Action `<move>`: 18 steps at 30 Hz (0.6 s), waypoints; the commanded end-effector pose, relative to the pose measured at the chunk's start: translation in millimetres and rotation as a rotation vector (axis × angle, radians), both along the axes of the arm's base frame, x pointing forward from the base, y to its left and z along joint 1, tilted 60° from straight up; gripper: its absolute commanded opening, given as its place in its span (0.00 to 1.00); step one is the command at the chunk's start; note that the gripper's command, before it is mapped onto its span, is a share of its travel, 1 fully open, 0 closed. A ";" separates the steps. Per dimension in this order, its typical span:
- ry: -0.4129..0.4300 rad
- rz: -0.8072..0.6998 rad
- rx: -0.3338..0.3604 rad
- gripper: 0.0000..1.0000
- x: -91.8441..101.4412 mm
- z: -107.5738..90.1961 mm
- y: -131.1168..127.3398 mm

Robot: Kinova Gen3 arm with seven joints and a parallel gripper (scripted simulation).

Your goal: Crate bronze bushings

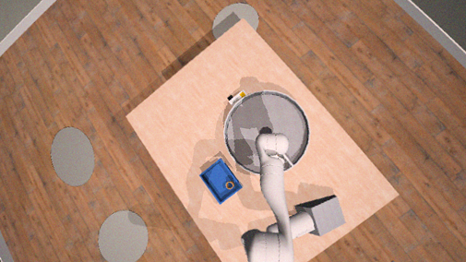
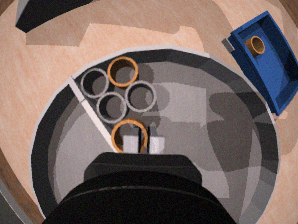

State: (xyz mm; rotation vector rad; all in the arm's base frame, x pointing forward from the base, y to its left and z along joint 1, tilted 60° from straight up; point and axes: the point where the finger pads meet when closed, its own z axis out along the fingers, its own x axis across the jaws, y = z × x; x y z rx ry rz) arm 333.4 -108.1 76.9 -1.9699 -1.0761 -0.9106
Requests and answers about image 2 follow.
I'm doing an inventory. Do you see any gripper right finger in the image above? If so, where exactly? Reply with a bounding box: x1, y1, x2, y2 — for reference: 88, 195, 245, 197
147, 126, 165, 154

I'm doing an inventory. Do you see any blue tray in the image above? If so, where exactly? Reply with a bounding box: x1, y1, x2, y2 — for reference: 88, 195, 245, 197
221, 11, 298, 116

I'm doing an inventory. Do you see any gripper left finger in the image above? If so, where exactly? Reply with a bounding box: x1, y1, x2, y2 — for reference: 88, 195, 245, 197
123, 126, 141, 154

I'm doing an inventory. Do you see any bronze ring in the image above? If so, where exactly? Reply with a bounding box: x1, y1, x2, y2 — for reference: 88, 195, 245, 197
108, 57, 139, 90
244, 36, 265, 57
111, 117, 148, 153

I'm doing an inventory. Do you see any grey metal ring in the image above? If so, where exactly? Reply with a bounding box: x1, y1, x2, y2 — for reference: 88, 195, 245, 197
80, 68, 115, 99
125, 81, 157, 112
97, 92, 130, 123

